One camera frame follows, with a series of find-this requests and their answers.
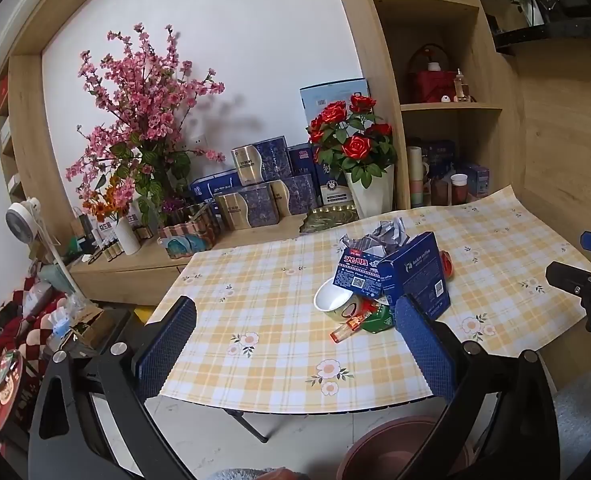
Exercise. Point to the red paper cup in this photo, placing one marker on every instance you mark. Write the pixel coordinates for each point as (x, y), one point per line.
(459, 191)

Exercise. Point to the large light blue box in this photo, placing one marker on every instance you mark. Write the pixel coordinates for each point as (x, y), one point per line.
(325, 97)

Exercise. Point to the red lighter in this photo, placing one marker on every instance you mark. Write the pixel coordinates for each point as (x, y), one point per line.
(348, 329)

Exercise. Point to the red white checkered blanket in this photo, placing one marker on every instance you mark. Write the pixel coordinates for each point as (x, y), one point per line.
(20, 317)

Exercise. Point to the plaid basket planter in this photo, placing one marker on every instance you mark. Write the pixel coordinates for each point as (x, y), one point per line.
(190, 227)

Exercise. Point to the dark blue shelf box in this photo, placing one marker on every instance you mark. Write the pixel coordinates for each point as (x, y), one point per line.
(440, 155)

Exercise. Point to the small cardboard box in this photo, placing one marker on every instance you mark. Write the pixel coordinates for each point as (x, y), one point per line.
(82, 327)

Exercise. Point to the clear plastic bottle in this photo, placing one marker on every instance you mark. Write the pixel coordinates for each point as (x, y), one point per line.
(59, 330)

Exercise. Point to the blue white-label box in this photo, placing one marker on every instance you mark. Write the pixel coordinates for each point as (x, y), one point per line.
(333, 187)

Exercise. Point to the red rose bouquet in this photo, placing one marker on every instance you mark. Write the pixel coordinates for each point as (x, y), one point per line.
(353, 142)

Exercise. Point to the crumpled silver foil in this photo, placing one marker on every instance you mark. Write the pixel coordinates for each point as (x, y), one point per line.
(383, 237)

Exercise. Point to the dark blue coffee box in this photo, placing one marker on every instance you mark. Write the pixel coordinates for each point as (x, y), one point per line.
(420, 272)

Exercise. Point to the row of small bottles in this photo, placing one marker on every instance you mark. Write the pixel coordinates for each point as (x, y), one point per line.
(107, 251)

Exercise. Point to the orange artificial flowers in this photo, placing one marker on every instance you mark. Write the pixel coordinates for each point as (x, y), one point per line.
(102, 205)

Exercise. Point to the red round tin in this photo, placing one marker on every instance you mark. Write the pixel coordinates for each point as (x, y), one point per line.
(2, 392)

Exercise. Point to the blue ice cream box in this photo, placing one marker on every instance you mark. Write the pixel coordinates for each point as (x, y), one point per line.
(358, 272)

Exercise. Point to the wooden shelf unit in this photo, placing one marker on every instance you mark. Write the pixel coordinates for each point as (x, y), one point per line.
(390, 75)

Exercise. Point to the gold leaf tray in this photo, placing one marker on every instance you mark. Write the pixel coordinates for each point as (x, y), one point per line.
(328, 220)

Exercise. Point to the red wrapper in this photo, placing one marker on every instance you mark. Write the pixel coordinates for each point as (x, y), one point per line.
(446, 265)

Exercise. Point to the black folding table frame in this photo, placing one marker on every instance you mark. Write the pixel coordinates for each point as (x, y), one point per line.
(248, 422)

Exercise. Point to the black shelf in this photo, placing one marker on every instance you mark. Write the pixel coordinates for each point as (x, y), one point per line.
(545, 37)

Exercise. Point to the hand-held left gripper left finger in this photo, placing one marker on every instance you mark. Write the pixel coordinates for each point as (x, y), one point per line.
(168, 345)

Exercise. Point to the stack of pastel cups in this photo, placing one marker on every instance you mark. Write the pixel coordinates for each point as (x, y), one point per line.
(415, 177)

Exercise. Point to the yellow plaid floral tablecloth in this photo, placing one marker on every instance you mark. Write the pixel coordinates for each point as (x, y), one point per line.
(275, 310)

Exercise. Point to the white desk fan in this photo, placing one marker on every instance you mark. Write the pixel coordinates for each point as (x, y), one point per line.
(22, 222)

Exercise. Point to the green snack packet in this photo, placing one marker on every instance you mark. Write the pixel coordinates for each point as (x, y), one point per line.
(379, 321)

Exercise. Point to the gold and blue gift box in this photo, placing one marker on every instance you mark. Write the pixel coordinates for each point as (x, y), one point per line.
(295, 196)
(260, 162)
(248, 208)

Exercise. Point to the small blue box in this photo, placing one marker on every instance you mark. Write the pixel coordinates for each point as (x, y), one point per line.
(479, 180)

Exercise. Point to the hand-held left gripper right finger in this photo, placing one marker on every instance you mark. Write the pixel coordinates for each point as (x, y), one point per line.
(425, 345)

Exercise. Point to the dark blue red-label box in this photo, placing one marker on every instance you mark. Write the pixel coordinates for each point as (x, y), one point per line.
(301, 160)

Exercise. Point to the red gift basket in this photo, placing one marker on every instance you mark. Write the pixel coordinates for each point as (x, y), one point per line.
(433, 85)

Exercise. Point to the brown cup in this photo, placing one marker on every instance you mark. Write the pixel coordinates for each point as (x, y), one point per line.
(439, 194)

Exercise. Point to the grey fluffy slipper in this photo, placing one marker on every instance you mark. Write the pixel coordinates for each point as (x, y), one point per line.
(245, 474)

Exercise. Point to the person's fleece-clad leg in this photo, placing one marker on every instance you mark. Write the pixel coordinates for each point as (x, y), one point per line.
(583, 425)

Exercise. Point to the white faceted vase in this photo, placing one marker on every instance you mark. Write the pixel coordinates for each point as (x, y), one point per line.
(370, 195)

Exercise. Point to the pink blossom arrangement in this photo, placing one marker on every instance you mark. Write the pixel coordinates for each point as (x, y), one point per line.
(140, 110)

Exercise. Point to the slim white vase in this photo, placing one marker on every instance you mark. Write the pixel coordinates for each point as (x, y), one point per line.
(127, 237)

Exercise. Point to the glass perfume bottle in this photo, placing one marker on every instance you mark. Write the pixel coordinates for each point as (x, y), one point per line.
(461, 89)

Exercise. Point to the white wall outlet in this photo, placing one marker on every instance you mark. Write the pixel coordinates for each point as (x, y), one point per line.
(201, 140)

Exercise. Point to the maroon plastic bin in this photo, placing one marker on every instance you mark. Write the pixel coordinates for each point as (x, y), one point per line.
(390, 447)

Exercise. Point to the flat blue carton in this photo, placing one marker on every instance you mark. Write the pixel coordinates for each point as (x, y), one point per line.
(215, 187)

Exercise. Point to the teal pouch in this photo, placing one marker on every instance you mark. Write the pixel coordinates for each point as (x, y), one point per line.
(188, 247)

